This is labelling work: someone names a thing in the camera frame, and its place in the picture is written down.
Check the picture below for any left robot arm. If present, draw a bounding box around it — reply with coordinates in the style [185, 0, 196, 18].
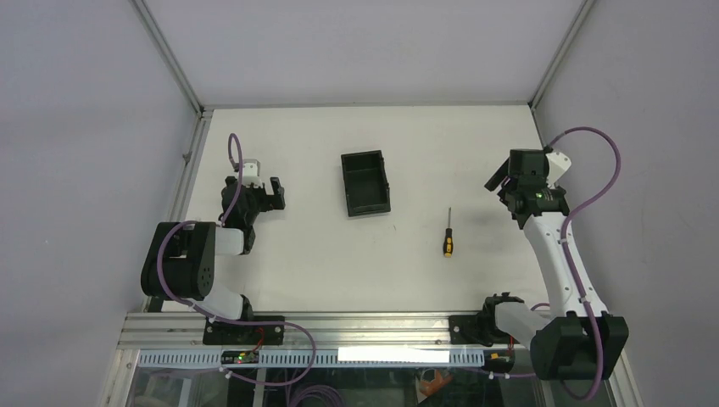
[141, 176, 285, 348]

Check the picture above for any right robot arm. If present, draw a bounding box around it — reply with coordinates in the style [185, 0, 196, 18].
[449, 148, 629, 381]

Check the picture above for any black plastic bin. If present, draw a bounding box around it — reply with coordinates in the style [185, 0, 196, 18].
[341, 150, 391, 218]

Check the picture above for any orange object under table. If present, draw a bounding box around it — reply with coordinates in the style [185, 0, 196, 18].
[416, 369, 454, 396]

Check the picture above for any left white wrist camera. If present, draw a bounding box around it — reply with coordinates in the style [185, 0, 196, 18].
[241, 159, 265, 189]

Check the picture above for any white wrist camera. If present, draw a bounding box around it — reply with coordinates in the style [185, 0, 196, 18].
[545, 149, 571, 187]
[241, 159, 265, 189]

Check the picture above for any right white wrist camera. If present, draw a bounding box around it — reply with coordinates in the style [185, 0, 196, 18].
[545, 149, 571, 187]

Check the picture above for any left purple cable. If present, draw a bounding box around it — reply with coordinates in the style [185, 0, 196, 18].
[156, 132, 317, 387]

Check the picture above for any purple cable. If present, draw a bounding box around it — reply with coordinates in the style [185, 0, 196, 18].
[156, 132, 317, 387]
[488, 126, 622, 403]

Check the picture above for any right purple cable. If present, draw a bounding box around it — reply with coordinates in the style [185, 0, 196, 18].
[488, 126, 622, 403]

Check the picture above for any yellow black handled screwdriver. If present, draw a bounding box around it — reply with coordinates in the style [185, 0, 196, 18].
[443, 207, 454, 258]

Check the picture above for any aluminium frame rail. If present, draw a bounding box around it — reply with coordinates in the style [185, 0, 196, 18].
[116, 312, 540, 350]

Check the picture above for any white slotted cable duct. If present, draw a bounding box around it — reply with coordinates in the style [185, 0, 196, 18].
[138, 346, 508, 370]

